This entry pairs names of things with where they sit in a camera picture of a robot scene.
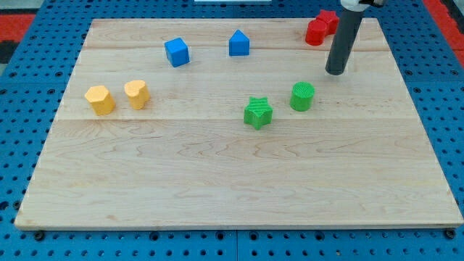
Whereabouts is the red star block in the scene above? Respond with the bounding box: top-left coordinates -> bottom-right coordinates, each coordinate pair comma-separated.
316,9 -> 339,36

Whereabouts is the green cylinder block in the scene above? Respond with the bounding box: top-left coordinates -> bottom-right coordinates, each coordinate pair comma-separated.
290,81 -> 315,112

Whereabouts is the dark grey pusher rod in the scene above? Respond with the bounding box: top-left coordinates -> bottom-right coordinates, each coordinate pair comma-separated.
326,9 -> 364,75

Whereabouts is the red cylinder block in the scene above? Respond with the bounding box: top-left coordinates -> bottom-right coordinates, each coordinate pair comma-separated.
305,20 -> 328,46

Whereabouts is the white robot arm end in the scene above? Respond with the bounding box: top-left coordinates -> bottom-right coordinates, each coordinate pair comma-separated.
340,0 -> 388,12

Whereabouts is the yellow hexagon block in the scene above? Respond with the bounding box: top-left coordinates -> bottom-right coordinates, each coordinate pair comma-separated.
84,86 -> 115,116

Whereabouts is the green star block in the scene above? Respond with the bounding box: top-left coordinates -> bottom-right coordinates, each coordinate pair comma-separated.
244,96 -> 273,130

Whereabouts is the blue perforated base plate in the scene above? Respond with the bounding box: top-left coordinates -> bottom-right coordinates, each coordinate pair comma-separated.
1,1 -> 463,260

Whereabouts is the yellow heart block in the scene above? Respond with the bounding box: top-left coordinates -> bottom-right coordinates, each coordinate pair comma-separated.
124,80 -> 150,110

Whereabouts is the blue cube block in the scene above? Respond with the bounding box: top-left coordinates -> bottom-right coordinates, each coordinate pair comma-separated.
165,38 -> 190,67

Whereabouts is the blue house-shaped block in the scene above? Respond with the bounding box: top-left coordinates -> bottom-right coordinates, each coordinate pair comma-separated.
228,30 -> 250,56

